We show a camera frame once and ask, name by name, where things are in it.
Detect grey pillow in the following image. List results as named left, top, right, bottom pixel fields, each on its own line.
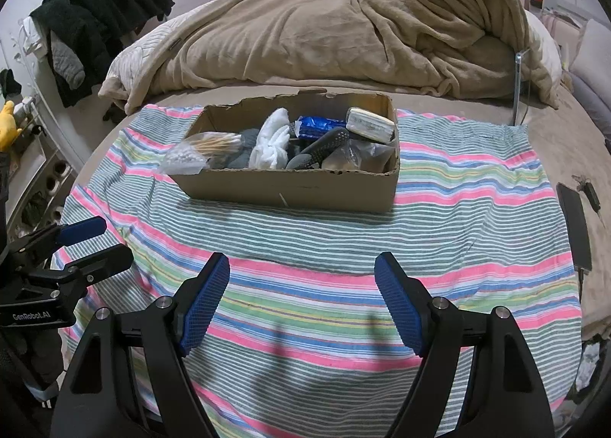
left=569, top=69, right=611, bottom=136

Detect bunch of keys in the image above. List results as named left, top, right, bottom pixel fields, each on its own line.
left=572, top=173, right=604, bottom=208

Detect white striped quilt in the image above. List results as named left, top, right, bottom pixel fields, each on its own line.
left=98, top=3, right=231, bottom=102

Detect blue tissue packet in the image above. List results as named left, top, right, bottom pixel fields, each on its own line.
left=290, top=115, right=348, bottom=141

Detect white tissue pack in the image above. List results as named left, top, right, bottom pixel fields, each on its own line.
left=344, top=106, right=398, bottom=144

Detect yellow plush toy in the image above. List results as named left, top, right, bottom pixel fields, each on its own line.
left=0, top=100, right=23, bottom=153

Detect grey quilted garment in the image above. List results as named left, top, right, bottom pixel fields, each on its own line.
left=50, top=34, right=87, bottom=91

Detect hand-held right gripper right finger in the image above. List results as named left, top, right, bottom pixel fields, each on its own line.
left=373, top=251, right=557, bottom=438

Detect black hanging clothes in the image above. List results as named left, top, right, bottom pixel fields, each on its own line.
left=29, top=0, right=177, bottom=108

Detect cardboard box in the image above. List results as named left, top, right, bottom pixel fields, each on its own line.
left=163, top=89, right=402, bottom=215

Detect striped cloth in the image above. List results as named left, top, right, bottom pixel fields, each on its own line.
left=50, top=104, right=584, bottom=438

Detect white metal rack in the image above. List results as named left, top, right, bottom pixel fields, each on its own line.
left=0, top=30, right=94, bottom=241

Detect white sock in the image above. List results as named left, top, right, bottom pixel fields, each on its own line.
left=247, top=107, right=295, bottom=171

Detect dark dotted sock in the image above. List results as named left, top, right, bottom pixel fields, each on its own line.
left=285, top=127, right=352, bottom=171

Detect clear bag of snacks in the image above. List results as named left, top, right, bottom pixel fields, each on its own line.
left=319, top=136, right=398, bottom=177

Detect bag of cotton swabs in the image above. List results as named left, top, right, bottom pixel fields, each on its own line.
left=161, top=131, right=245, bottom=176

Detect black phone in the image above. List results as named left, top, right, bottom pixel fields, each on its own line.
left=555, top=182, right=594, bottom=273

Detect white flower-print pillow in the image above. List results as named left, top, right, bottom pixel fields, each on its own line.
left=569, top=18, right=611, bottom=102

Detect metal pole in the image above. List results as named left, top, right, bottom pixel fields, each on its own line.
left=512, top=48, right=532, bottom=127

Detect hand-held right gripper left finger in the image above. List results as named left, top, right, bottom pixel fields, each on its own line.
left=50, top=251, right=231, bottom=438

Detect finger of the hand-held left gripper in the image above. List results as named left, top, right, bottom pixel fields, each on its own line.
left=7, top=217, right=108, bottom=272
left=29, top=243, right=134, bottom=296

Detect beige blanket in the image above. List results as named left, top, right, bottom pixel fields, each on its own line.
left=98, top=0, right=563, bottom=110

